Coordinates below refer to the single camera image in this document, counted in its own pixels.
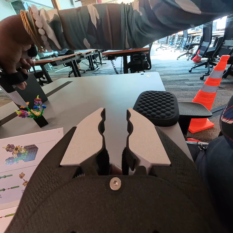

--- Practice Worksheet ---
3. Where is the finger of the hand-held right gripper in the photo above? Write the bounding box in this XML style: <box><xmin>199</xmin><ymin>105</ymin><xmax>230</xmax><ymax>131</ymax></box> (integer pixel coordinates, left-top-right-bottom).
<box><xmin>0</xmin><ymin>85</ymin><xmax>29</xmax><ymax>108</ymax></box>

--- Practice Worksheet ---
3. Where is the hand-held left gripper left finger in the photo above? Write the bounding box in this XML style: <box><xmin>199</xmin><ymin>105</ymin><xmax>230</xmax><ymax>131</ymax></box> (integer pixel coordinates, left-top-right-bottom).
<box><xmin>60</xmin><ymin>108</ymin><xmax>109</xmax><ymax>176</ymax></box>

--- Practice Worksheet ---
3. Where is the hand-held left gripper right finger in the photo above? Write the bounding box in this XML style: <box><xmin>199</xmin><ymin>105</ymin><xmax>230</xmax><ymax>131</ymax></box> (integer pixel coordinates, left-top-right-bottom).
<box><xmin>122</xmin><ymin>108</ymin><xmax>171</xmax><ymax>176</ymax></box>

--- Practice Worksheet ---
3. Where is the lego flower model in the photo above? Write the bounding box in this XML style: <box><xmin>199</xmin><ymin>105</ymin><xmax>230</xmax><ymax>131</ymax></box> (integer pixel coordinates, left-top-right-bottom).
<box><xmin>15</xmin><ymin>95</ymin><xmax>49</xmax><ymax>128</ymax></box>

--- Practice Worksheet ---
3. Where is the person's right forearm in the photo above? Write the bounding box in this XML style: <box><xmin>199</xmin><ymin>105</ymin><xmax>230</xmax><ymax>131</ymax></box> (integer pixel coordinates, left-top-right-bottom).
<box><xmin>44</xmin><ymin>0</ymin><xmax>233</xmax><ymax>51</ymax></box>

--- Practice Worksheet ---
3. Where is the lego instruction booklet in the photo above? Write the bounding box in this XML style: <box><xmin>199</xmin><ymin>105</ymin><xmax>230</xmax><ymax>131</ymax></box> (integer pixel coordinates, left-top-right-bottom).
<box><xmin>0</xmin><ymin>128</ymin><xmax>64</xmax><ymax>223</ymax></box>

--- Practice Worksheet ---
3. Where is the person's right hand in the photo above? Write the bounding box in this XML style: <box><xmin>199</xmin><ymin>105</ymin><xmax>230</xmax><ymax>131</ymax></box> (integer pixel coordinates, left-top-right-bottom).
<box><xmin>0</xmin><ymin>15</ymin><xmax>37</xmax><ymax>90</ymax></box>

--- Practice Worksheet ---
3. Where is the plain black box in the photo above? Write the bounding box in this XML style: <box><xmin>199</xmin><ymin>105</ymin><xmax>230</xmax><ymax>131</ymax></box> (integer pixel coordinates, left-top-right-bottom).
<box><xmin>14</xmin><ymin>72</ymin><xmax>48</xmax><ymax>107</ymax></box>

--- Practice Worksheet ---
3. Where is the black honeycomb cushion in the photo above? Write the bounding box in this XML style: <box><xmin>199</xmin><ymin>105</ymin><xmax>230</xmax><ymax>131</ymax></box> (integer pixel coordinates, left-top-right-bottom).
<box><xmin>133</xmin><ymin>90</ymin><xmax>180</xmax><ymax>127</ymax></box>

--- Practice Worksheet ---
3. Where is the grey mesh office chair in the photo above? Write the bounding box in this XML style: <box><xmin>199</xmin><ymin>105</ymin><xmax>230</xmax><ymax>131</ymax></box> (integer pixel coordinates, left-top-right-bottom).
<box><xmin>178</xmin><ymin>102</ymin><xmax>213</xmax><ymax>136</ymax></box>

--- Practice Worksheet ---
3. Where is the orange white traffic cone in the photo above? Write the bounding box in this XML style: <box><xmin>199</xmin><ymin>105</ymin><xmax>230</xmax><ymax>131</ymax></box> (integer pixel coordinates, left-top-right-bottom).
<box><xmin>188</xmin><ymin>55</ymin><xmax>231</xmax><ymax>133</ymax></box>

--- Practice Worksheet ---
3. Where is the long wooden desk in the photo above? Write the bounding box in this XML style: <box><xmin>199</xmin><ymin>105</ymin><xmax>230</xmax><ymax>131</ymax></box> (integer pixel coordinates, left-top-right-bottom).
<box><xmin>32</xmin><ymin>47</ymin><xmax>150</xmax><ymax>77</ymax></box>

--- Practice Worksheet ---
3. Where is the person's dark printed sweatshirt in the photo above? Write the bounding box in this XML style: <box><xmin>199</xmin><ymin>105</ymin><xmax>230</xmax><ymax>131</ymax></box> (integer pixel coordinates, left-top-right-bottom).
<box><xmin>220</xmin><ymin>96</ymin><xmax>233</xmax><ymax>144</ymax></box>

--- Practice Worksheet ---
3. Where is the row of office chairs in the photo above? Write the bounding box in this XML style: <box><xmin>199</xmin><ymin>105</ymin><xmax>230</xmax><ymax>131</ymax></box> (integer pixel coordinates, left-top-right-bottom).
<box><xmin>156</xmin><ymin>20</ymin><xmax>233</xmax><ymax>80</ymax></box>

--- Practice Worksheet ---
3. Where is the red pouch with key ring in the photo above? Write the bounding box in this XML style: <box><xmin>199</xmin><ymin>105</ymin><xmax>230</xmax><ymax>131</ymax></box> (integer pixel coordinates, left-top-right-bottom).
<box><xmin>187</xmin><ymin>138</ymin><xmax>210</xmax><ymax>151</ymax></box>

